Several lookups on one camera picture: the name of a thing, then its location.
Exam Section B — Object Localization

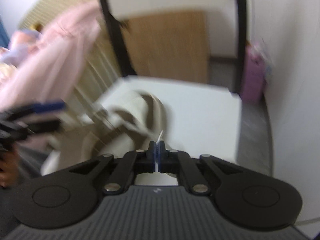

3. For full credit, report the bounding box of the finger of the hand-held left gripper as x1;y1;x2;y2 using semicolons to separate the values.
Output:
7;100;66;121
15;119;62;136

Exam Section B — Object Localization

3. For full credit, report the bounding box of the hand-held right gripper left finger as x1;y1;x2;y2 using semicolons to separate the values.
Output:
69;140;159;196

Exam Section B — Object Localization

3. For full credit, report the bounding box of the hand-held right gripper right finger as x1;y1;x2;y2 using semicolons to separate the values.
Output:
158;140;247;196

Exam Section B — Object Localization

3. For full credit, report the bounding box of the white shoelace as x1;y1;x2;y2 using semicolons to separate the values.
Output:
153;129;165;174

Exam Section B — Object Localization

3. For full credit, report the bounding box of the brown and white sneaker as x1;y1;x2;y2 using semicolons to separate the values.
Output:
48;90;176;178

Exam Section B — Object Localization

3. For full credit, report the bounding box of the person's left hand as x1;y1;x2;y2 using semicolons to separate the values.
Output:
0;151;19;188

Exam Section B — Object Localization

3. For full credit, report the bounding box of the pastel patterned duvet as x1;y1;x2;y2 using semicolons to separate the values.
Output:
0;28;42;81

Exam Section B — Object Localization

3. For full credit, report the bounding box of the cream quilted headboard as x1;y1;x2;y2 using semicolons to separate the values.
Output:
17;0;98;31

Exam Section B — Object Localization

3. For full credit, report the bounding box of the wooden bedside cabinet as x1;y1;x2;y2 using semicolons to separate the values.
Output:
120;10;209;83

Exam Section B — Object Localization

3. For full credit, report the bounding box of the pink cardboard box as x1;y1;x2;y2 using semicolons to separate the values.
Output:
241;42;269;103

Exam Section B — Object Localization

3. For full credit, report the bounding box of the white chair with black frame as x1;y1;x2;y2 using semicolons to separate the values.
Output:
40;0;248;178

